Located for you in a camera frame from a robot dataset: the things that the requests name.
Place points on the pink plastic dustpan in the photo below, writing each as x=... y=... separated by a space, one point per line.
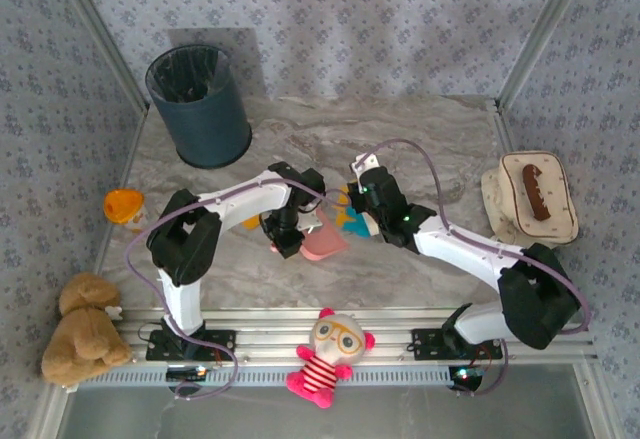
x=325 y=246

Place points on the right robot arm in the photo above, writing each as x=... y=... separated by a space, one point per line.
x=465 y=249

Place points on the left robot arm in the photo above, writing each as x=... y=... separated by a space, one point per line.
x=240 y=199

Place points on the orange paper scrap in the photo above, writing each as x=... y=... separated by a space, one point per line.
x=343 y=196
x=253 y=222
x=344 y=217

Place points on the blue paper scrap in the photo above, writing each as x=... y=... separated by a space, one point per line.
x=357 y=228

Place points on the dark blue trash bin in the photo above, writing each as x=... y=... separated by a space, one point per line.
x=205 y=119

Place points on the brown chocolate eclair toy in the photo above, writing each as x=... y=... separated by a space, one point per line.
x=535 y=194

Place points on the pink striped plush doll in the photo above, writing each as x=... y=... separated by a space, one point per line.
x=337 y=341

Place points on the beige fabric pouch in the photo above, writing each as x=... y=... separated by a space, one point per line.
x=555 y=199

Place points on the orange lidded snack cup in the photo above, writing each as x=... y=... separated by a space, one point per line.
x=122 y=205

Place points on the black controller board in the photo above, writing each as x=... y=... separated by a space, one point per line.
x=465 y=381
x=185 y=374

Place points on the brown teddy bear plush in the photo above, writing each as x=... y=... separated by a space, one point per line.
x=75 y=349

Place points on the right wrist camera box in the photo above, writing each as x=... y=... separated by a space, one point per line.
x=365 y=166

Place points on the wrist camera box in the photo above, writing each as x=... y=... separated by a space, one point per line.
x=310 y=221
x=365 y=166

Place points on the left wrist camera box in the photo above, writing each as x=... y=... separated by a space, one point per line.
x=310 y=221

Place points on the aluminium mounting rail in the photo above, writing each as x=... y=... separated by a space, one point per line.
x=280 y=326

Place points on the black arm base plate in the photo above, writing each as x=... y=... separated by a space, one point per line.
x=222 y=341
x=425 y=344

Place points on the aluminium frame post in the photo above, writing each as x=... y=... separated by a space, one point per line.
x=544 y=34
x=102 y=34

